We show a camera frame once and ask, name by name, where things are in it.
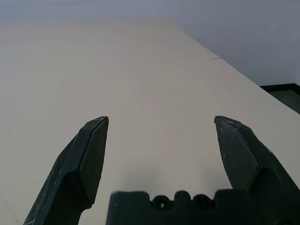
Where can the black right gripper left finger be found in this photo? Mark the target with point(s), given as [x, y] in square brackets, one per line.
[70, 168]

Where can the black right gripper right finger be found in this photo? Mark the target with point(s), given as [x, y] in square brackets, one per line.
[248, 154]

